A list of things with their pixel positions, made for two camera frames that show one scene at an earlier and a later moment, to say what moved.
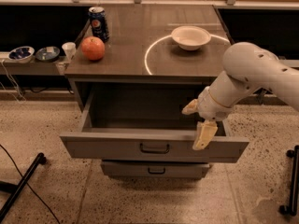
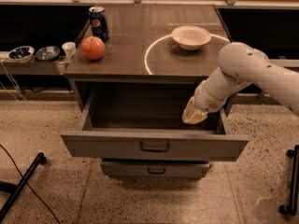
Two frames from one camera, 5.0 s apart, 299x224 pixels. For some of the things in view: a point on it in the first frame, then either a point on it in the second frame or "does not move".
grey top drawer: [147, 122] does not move
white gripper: [210, 105] -> [205, 100]
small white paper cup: [69, 49] does not move
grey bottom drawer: [155, 169] does not move
